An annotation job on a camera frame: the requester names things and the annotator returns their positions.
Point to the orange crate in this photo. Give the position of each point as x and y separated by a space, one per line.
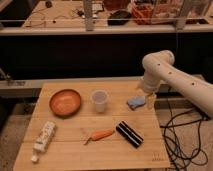
142 14

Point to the grey metal post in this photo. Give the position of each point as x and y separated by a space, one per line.
87 4

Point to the white toothpaste tube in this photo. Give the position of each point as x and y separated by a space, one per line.
43 140

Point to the orange toy carrot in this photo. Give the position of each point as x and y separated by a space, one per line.
97 135

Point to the black object on bench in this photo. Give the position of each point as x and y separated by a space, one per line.
119 17

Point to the orange wooden bowl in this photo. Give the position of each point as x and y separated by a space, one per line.
65 103

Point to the translucent plastic cup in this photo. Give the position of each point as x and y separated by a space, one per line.
99 99

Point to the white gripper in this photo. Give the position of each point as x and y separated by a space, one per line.
150 100

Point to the black striped block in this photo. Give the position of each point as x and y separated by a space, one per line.
129 134

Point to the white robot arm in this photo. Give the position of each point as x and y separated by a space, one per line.
158 66

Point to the blue sponge cloth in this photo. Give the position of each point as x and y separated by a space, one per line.
136 102

